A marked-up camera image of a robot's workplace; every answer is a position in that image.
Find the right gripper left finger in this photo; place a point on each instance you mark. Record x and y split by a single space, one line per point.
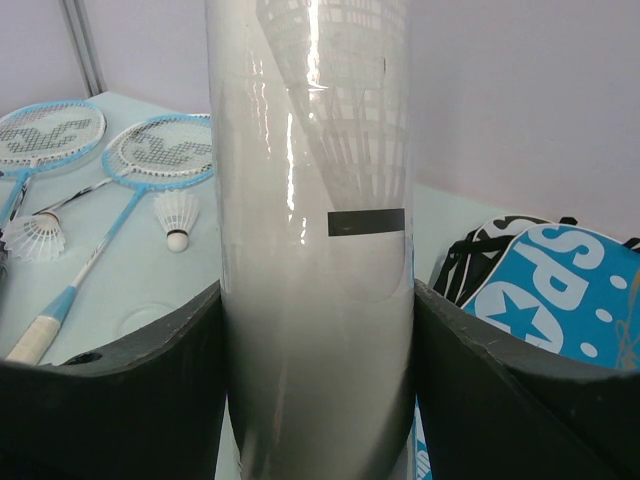
146 406

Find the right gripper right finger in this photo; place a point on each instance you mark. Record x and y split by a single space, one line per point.
496 407

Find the blue racket bag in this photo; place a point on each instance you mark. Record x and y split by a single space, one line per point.
567 290

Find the white shuttlecock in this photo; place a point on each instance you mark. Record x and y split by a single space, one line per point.
177 213
36 238

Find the blue racket white grip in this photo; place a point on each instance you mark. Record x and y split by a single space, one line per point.
166 152

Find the white shuttlecock tube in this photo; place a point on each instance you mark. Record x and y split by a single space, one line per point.
310 120

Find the transparent tube cap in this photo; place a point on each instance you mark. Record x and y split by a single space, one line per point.
140 316

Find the black racket bag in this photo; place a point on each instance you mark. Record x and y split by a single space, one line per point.
469 261

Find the white racket black grip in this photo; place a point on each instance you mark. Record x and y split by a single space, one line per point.
92 188

